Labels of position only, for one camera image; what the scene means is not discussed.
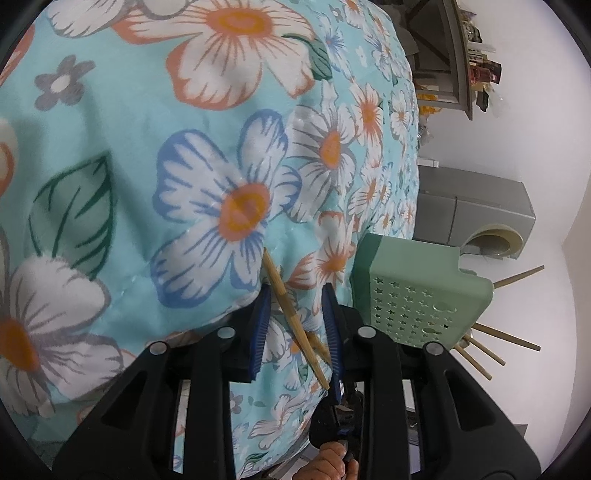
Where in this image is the person's right hand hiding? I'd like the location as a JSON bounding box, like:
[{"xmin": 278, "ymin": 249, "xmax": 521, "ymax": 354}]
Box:
[{"xmin": 295, "ymin": 442, "xmax": 359, "ymax": 480}]

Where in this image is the translucent rice paddle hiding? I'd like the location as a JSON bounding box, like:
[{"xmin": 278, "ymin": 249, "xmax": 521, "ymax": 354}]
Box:
[{"xmin": 462, "ymin": 223, "xmax": 524, "ymax": 259}]

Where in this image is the grey cabinet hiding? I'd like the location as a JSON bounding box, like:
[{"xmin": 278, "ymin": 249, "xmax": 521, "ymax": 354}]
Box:
[{"xmin": 414, "ymin": 166, "xmax": 537, "ymax": 260}]

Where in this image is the grey metal-frame table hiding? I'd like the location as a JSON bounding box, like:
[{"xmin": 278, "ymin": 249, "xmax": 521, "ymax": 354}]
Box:
[{"xmin": 410, "ymin": 0, "xmax": 482, "ymax": 121}]

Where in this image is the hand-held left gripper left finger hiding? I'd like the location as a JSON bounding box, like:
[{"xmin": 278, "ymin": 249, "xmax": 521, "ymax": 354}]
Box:
[{"xmin": 53, "ymin": 288, "xmax": 273, "ymax": 480}]

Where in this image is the blue floral blanket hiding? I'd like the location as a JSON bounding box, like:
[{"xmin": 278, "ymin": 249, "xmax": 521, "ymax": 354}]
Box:
[{"xmin": 0, "ymin": 0, "xmax": 422, "ymax": 480}]

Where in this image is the red bottle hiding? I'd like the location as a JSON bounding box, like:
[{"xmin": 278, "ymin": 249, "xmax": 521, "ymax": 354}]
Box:
[{"xmin": 471, "ymin": 65, "xmax": 502, "ymax": 86}]

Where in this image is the slim wooden chopstick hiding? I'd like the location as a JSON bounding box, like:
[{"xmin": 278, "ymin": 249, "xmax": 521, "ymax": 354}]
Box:
[
  {"xmin": 262, "ymin": 248, "xmax": 331, "ymax": 391},
  {"xmin": 305, "ymin": 332, "xmax": 333, "ymax": 365}
]

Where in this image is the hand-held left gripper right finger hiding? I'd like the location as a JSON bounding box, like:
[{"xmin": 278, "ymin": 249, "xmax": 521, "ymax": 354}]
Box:
[{"xmin": 321, "ymin": 284, "xmax": 541, "ymax": 480}]

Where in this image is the green plastic utensil holder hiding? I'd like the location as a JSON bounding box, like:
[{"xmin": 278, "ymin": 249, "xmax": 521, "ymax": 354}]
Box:
[{"xmin": 349, "ymin": 233, "xmax": 496, "ymax": 348}]

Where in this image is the yellow plastic bag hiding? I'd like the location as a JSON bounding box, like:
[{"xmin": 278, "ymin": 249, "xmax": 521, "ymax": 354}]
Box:
[{"xmin": 416, "ymin": 90, "xmax": 440, "ymax": 117}]

